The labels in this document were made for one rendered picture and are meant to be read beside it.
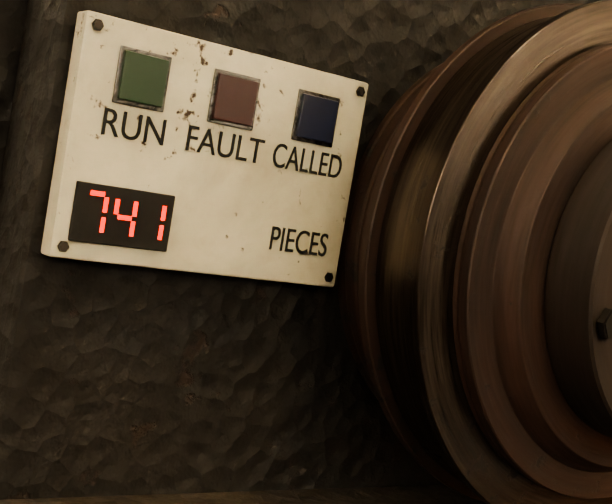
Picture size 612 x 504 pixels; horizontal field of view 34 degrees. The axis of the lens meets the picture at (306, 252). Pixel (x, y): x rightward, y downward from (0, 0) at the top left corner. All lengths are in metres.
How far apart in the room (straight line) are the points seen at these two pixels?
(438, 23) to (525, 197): 0.24
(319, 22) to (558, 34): 0.20
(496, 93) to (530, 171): 0.07
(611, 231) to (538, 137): 0.09
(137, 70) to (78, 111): 0.05
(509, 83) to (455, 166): 0.08
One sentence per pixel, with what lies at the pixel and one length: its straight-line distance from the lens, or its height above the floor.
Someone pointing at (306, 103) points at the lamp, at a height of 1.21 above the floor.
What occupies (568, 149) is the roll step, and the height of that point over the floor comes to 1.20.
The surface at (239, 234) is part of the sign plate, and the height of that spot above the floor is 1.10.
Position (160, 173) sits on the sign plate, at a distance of 0.78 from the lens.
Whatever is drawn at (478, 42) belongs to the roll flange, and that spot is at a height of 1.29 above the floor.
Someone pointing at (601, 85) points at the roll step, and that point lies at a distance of 0.85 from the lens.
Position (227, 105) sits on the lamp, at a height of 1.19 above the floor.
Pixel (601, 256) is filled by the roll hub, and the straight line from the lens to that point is 0.77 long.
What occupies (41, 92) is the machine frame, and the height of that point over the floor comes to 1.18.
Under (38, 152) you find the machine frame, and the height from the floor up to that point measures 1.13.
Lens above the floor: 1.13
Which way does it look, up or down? 3 degrees down
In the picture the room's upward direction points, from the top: 10 degrees clockwise
